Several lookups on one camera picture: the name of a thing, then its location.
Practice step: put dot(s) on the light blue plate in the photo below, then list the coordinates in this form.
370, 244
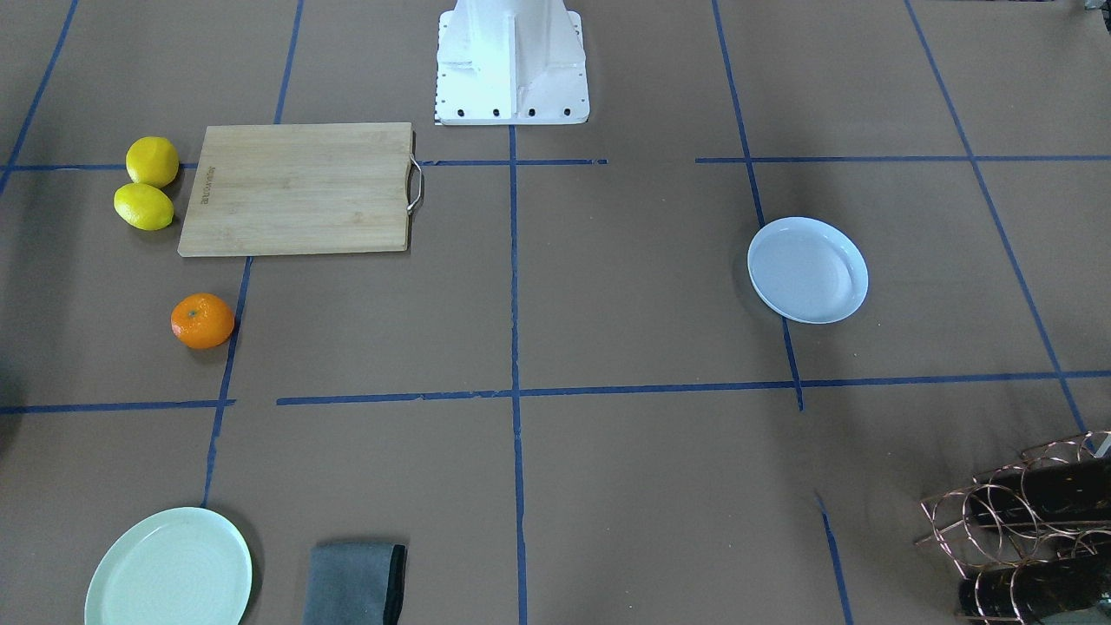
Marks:
807, 271

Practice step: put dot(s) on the orange mandarin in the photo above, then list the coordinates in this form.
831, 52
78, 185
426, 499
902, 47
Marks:
202, 321

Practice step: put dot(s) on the light green plate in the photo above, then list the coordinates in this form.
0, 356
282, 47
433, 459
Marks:
186, 565

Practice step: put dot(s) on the bamboo cutting board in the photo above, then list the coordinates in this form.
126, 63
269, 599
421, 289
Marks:
325, 188

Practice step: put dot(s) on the grey folded cloth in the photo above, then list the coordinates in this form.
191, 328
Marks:
355, 583

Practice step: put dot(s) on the lower yellow lemon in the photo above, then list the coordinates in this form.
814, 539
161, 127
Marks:
143, 206

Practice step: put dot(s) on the yellow lemon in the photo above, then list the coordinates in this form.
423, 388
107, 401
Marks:
143, 206
152, 160

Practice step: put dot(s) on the upper yellow lemon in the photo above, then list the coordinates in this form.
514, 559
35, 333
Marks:
152, 160

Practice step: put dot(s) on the dark wine bottle lower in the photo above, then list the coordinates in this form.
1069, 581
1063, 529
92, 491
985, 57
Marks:
1067, 591

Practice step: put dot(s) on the dark wine bottle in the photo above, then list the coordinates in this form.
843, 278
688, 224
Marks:
1069, 497
1067, 591

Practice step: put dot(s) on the dark wine bottle upper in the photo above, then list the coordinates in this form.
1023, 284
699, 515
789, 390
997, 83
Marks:
1069, 497

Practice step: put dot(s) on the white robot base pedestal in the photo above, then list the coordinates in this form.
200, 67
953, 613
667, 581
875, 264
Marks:
511, 62

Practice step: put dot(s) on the copper wire bottle rack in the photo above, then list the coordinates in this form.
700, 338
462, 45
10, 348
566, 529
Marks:
1030, 539

